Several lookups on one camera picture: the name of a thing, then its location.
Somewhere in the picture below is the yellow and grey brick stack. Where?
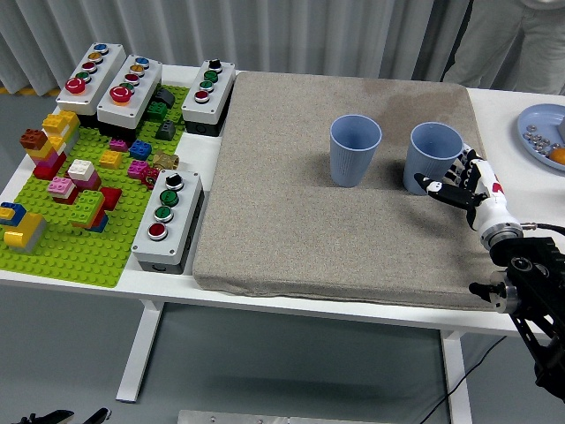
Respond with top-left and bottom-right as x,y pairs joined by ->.
3,212 -> 48,255

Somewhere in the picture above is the red toy brick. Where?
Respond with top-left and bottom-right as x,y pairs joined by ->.
100,186 -> 124,210

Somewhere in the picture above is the multicolour brick tower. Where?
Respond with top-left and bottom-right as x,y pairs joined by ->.
19,110 -> 81,181

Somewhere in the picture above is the grey pleated curtain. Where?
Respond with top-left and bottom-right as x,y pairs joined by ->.
0,0 -> 565,97

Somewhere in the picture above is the grey-brown fabric mat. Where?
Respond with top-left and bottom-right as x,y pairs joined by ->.
192,70 -> 523,312

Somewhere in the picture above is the brass valve fitting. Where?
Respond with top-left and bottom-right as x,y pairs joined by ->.
152,150 -> 180,171

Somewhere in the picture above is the grey sloped toy brick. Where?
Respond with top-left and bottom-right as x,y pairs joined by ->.
154,120 -> 177,141
154,87 -> 177,109

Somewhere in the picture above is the green orange blue brick stack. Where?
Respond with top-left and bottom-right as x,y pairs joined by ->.
67,189 -> 109,234

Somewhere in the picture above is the green studded baseplate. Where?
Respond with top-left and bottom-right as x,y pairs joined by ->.
0,83 -> 192,290

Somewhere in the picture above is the pink and red brick stack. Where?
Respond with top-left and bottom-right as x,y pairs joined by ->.
46,176 -> 79,205

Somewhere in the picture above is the white and pink brick stack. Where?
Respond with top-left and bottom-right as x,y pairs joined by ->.
67,159 -> 102,192

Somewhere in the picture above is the white table leg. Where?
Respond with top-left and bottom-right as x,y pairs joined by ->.
440,329 -> 473,424
115,299 -> 165,404

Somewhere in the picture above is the grey four-button control box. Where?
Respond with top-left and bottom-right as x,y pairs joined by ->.
131,168 -> 207,276
180,58 -> 237,138

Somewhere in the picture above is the light blue plate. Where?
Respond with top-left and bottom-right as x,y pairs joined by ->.
516,103 -> 565,171

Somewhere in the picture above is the red valve handle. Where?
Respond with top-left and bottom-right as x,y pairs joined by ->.
139,166 -> 161,190

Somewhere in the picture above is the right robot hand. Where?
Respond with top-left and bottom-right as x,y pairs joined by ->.
413,141 -> 521,233

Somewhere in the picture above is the grey five-button control box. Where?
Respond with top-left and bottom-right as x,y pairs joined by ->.
95,54 -> 163,142
55,42 -> 128,128

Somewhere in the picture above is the blue toy brick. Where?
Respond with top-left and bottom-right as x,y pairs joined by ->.
128,140 -> 153,161

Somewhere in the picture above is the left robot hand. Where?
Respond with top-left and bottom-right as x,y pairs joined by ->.
17,406 -> 112,424

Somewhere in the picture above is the black floor cable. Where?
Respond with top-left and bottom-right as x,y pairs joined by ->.
418,335 -> 508,424

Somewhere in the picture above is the person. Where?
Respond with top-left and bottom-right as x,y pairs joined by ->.
441,0 -> 565,96

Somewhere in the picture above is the blue ribbed plastic cup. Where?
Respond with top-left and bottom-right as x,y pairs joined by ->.
329,114 -> 383,189
402,122 -> 464,196

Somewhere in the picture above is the blue and yellow brick stack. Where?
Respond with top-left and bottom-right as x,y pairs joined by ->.
0,201 -> 27,228

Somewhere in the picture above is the yellow toy brick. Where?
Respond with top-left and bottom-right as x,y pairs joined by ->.
98,149 -> 124,170

